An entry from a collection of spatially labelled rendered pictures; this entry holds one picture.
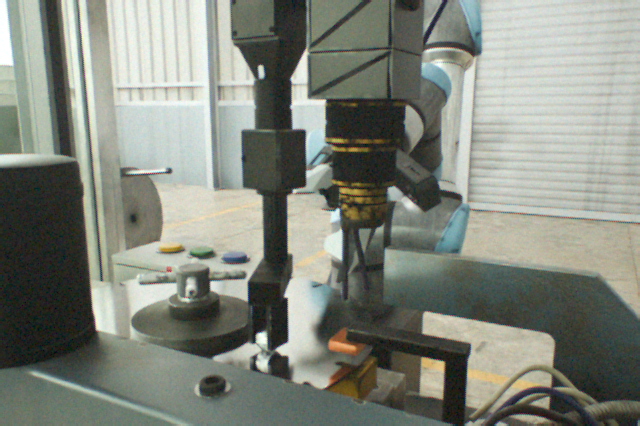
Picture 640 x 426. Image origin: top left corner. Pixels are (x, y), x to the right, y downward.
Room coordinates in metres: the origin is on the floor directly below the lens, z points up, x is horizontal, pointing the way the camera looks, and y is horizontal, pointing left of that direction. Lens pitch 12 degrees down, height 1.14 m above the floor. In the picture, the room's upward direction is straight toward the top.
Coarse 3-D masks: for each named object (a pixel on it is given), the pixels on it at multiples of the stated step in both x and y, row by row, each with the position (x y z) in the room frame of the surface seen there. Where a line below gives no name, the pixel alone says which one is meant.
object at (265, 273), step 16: (272, 208) 0.44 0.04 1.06; (272, 224) 0.44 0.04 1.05; (272, 240) 0.44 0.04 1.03; (272, 256) 0.44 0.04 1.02; (288, 256) 0.46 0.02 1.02; (256, 272) 0.41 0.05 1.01; (272, 272) 0.41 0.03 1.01; (288, 272) 0.44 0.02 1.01; (256, 288) 0.39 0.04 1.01; (272, 288) 0.39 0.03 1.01; (256, 304) 0.39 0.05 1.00; (272, 304) 0.39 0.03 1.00; (288, 304) 0.41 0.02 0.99; (256, 320) 0.41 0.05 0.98; (272, 320) 0.40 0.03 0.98; (288, 320) 0.41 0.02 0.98; (272, 336) 0.40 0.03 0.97; (288, 336) 0.41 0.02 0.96
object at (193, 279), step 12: (192, 264) 0.47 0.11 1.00; (204, 264) 0.47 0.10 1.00; (144, 276) 0.45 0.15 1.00; (156, 276) 0.46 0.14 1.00; (168, 276) 0.46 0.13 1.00; (180, 276) 0.45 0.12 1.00; (192, 276) 0.45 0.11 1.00; (204, 276) 0.46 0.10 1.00; (216, 276) 0.46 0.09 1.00; (228, 276) 0.47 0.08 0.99; (240, 276) 0.47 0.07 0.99; (180, 288) 0.45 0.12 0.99; (192, 288) 0.42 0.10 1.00; (204, 288) 0.46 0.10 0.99; (180, 300) 0.46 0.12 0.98; (192, 300) 0.45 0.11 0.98; (204, 300) 0.46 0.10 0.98
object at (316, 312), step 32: (96, 288) 0.56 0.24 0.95; (128, 288) 0.56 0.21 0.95; (160, 288) 0.56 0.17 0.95; (224, 288) 0.56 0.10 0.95; (288, 288) 0.56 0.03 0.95; (320, 288) 0.56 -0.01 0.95; (96, 320) 0.47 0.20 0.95; (128, 320) 0.47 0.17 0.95; (320, 320) 0.47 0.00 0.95; (352, 320) 0.47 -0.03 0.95; (192, 352) 0.41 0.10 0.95; (224, 352) 0.41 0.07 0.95; (256, 352) 0.41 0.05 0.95; (288, 352) 0.41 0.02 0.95; (320, 352) 0.41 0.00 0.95; (320, 384) 0.35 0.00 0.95
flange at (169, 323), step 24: (144, 312) 0.47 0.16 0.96; (168, 312) 0.46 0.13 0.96; (192, 312) 0.44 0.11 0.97; (216, 312) 0.46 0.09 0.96; (240, 312) 0.47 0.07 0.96; (144, 336) 0.42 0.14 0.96; (168, 336) 0.42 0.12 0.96; (192, 336) 0.42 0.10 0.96; (216, 336) 0.42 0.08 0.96; (240, 336) 0.43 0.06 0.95
